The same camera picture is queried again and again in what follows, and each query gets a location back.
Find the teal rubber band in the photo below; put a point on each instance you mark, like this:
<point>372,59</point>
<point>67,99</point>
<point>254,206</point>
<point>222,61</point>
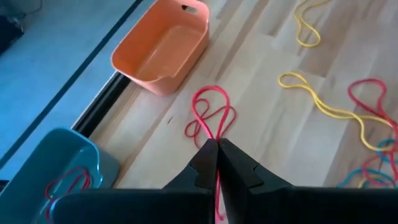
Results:
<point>345,182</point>

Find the yellow rubber band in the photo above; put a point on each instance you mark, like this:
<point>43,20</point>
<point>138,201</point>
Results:
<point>303,44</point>
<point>334,112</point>

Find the orange plastic basket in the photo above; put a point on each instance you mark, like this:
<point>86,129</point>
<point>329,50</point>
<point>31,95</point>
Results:
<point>130,62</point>

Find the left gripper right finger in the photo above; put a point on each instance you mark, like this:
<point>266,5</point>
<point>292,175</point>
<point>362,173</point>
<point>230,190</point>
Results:
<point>280,205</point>

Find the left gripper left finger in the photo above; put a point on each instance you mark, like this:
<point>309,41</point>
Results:
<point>186,205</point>

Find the red rubber band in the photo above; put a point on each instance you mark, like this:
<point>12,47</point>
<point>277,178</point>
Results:
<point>365,168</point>
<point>370,80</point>
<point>46,190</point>
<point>213,87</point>

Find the grey plastic basket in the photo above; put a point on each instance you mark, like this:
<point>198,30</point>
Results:
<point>31,161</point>

